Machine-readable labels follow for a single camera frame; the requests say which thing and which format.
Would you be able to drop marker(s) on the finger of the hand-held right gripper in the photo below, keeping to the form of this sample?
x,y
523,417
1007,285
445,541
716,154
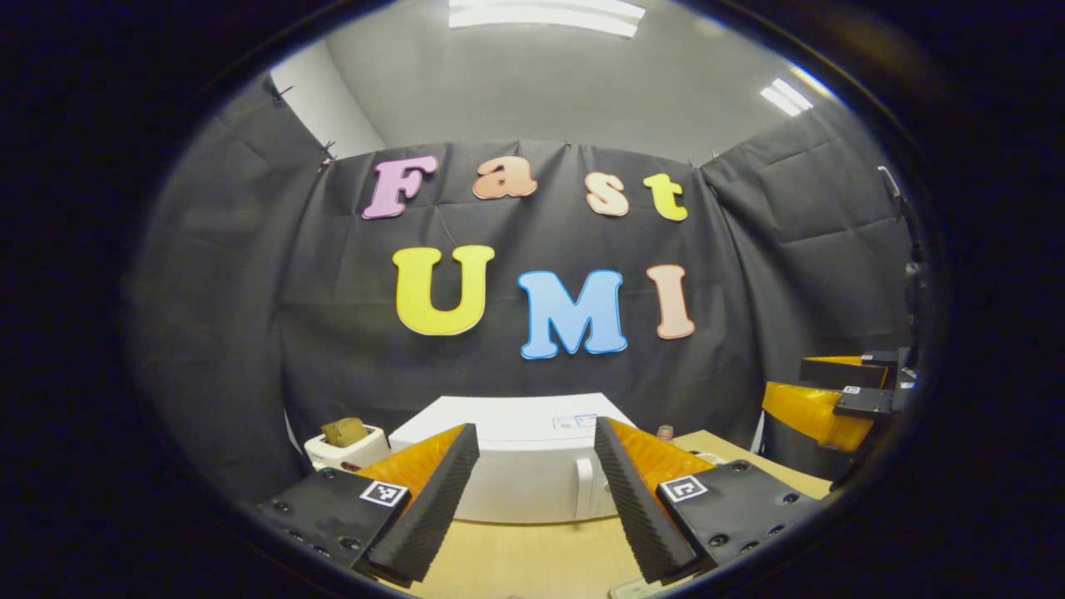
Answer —
x,y
865,403
840,373

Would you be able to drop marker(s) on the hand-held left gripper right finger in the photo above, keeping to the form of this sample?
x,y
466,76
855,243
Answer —
x,y
636,516

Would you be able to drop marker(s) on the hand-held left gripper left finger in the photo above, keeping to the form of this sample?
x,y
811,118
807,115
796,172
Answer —
x,y
433,507

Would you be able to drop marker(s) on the white microwave oven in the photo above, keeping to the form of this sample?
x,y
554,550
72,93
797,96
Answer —
x,y
516,466

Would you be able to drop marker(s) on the small white tray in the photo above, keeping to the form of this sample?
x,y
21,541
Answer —
x,y
632,589

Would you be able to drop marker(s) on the plastic bottle with red label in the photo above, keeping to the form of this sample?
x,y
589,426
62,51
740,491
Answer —
x,y
666,433

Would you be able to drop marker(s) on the white toaster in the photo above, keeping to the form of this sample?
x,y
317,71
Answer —
x,y
333,457

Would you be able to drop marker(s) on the brown toast slice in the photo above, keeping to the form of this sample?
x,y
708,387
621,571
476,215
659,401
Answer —
x,y
344,432

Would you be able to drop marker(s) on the small ceiling light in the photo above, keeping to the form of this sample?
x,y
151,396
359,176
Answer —
x,y
786,96

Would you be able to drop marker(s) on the black backdrop cloth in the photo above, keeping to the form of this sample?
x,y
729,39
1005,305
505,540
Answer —
x,y
250,333

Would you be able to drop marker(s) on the long ceiling light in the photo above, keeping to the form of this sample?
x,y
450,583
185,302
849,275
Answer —
x,y
541,15

